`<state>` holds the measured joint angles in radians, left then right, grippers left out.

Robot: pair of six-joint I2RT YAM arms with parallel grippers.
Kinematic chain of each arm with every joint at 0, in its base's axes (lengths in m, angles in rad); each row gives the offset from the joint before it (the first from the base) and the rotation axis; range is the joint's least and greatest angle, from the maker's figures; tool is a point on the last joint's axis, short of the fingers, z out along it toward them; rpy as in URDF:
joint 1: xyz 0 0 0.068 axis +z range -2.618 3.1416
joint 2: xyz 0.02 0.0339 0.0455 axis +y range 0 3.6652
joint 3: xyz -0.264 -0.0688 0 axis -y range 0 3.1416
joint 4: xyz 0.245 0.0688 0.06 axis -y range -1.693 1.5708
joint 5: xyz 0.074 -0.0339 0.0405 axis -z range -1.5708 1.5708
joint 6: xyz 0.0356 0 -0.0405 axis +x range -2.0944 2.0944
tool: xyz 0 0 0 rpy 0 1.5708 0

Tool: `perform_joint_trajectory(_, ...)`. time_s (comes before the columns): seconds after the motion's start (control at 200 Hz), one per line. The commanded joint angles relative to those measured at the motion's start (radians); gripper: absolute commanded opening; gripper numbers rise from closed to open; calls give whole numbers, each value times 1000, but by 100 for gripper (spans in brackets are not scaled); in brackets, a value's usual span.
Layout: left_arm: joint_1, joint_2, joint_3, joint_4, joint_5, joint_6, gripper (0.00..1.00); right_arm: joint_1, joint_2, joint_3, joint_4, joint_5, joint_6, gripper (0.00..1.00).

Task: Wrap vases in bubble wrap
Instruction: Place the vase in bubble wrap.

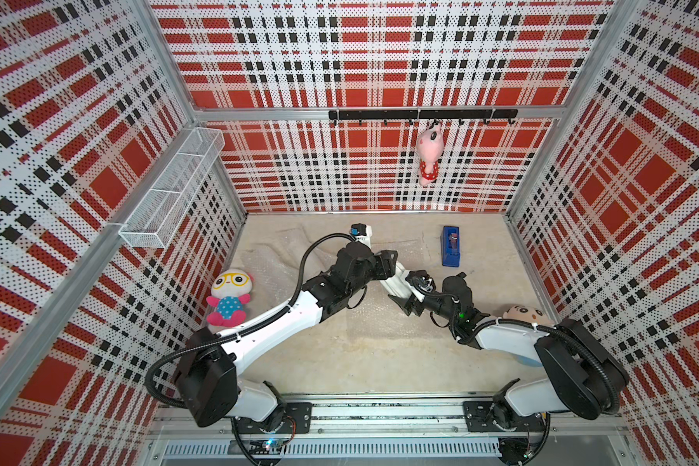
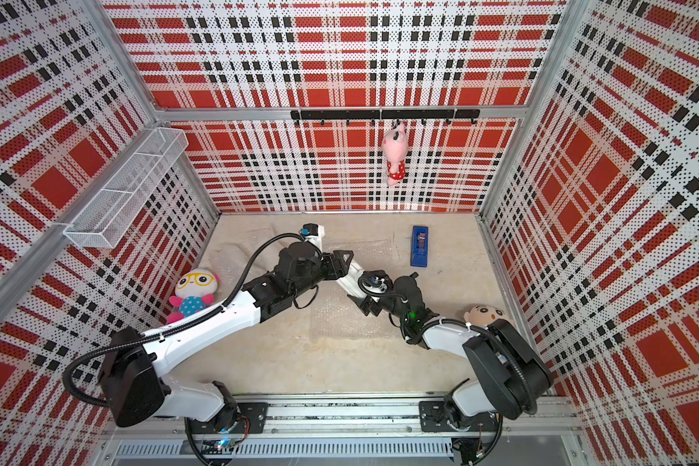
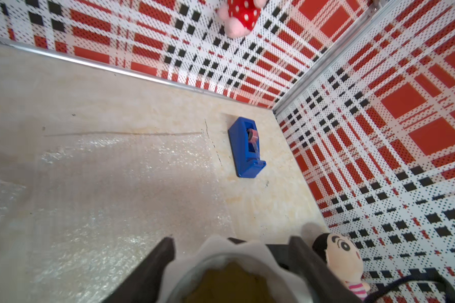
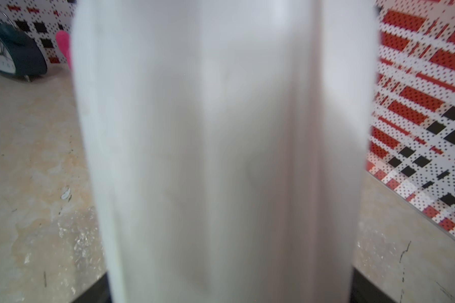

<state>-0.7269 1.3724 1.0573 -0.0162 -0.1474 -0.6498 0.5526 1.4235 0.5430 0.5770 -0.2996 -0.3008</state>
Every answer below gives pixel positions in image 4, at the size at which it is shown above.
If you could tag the teal alarm clock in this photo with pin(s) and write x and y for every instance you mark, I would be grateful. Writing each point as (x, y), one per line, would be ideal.
(19, 54)

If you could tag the tall white ribbed vase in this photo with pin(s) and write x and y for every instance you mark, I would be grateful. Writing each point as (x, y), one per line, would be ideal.
(226, 143)

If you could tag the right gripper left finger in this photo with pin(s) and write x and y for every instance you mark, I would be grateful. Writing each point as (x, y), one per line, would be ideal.
(97, 293)

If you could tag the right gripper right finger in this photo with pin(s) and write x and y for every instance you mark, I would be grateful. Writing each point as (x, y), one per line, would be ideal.
(364, 291)

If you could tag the owl plush toy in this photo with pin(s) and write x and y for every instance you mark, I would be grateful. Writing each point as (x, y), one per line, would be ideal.
(63, 41)

